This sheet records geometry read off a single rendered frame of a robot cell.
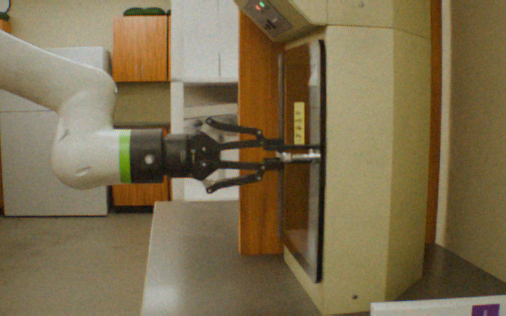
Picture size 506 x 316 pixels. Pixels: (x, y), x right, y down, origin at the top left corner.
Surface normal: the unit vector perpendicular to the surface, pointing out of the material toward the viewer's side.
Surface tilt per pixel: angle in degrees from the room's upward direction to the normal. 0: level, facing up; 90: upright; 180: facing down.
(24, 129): 90
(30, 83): 116
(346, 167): 90
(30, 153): 90
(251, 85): 90
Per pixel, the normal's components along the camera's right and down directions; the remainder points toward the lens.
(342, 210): 0.15, 0.11
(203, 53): -0.28, 0.16
